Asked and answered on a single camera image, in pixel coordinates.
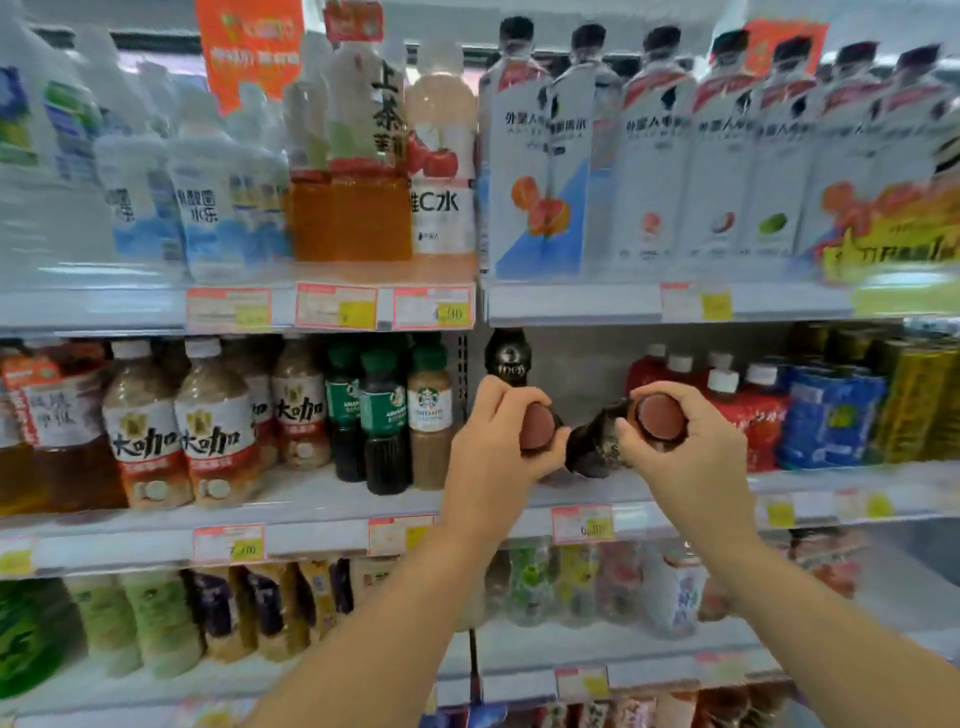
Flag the beige coffee bottle green cap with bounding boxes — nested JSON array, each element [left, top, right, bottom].
[[408, 343, 456, 492]]

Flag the group of red white-capped bottles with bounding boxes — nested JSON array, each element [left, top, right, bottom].
[[624, 342, 790, 474]]

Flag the milk coffee bottle white cap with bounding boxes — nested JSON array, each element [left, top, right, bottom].
[[173, 336, 264, 509], [102, 338, 195, 512], [270, 336, 333, 471]]

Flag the person's left forearm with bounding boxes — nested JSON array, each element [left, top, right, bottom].
[[243, 521, 526, 728]]

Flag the group of red-labelled clear bottles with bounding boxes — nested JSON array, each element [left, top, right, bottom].
[[697, 526, 865, 625]]

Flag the dark bottle with brown cap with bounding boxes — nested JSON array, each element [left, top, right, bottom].
[[519, 402, 564, 454], [564, 393, 690, 480]]

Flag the person's right hand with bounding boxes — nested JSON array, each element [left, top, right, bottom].
[[615, 381, 762, 560]]

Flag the orange hanging promo sign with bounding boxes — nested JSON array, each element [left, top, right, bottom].
[[741, 18, 831, 78], [195, 0, 306, 115]]

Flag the person's right forearm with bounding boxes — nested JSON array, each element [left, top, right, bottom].
[[697, 534, 960, 728]]

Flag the row of clear blue-labelled bottles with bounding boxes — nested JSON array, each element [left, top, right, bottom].
[[0, 15, 294, 286]]

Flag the blue wrapped drink pack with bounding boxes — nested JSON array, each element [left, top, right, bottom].
[[775, 363, 888, 471]]

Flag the pale green drink bottle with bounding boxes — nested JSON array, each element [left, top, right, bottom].
[[120, 568, 205, 681], [63, 573, 144, 678]]

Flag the row of white black-capped bottles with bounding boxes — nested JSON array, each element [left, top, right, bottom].
[[477, 15, 960, 282]]

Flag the white and red price tag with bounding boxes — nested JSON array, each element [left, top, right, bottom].
[[294, 281, 379, 332], [185, 286, 274, 335], [659, 281, 735, 324], [554, 665, 612, 704], [392, 284, 477, 332], [834, 486, 896, 523], [192, 523, 267, 566], [366, 513, 437, 558], [0, 535, 36, 580], [756, 493, 798, 531], [551, 504, 617, 546]]

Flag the orange tea bottle white label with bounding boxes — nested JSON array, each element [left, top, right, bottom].
[[285, 75, 335, 263], [326, 37, 414, 263]]

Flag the yellow and orange promo sign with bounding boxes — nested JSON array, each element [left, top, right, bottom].
[[819, 178, 960, 288]]

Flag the amber tea bottle orange label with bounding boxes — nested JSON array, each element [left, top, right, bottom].
[[0, 339, 127, 517]]

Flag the peach drink bottle apple label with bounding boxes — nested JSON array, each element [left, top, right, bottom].
[[405, 41, 479, 258]]

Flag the dark coffee bottle green cap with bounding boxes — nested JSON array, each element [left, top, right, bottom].
[[359, 348, 413, 497], [324, 342, 369, 484]]

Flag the person's left hand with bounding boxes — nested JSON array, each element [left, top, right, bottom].
[[441, 375, 573, 541]]

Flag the row of purple-yellow labelled bottles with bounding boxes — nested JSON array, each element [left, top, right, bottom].
[[182, 555, 402, 666]]

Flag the dark green drink bottle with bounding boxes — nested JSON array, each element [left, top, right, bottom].
[[0, 576, 80, 701]]

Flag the row of colourful clear bottles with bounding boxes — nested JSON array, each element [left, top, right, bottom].
[[480, 538, 711, 641]]

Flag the row of drinks with colourful labels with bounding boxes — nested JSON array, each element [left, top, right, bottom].
[[525, 686, 789, 728]]

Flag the dark bottle with black cap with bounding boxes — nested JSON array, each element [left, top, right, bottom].
[[484, 327, 533, 388]]

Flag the small red hanging tag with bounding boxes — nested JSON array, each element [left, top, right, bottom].
[[323, 0, 386, 44]]

